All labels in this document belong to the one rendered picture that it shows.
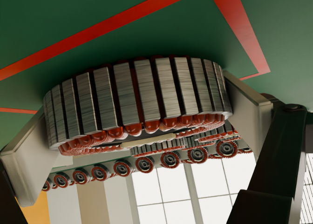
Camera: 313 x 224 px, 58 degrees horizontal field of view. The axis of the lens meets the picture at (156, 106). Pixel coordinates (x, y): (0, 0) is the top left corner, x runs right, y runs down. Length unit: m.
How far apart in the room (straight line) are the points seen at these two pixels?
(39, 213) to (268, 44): 3.56
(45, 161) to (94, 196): 3.68
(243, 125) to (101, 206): 3.67
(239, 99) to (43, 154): 0.11
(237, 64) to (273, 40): 0.04
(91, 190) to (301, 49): 3.73
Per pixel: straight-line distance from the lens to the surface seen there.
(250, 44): 0.16
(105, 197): 3.74
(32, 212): 3.60
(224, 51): 0.16
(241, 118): 0.16
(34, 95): 0.18
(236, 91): 0.16
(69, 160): 1.28
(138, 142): 0.21
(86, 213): 3.97
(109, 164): 1.82
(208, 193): 7.01
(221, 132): 0.36
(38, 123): 0.17
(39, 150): 0.17
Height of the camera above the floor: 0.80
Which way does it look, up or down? 11 degrees down
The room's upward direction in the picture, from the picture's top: 169 degrees clockwise
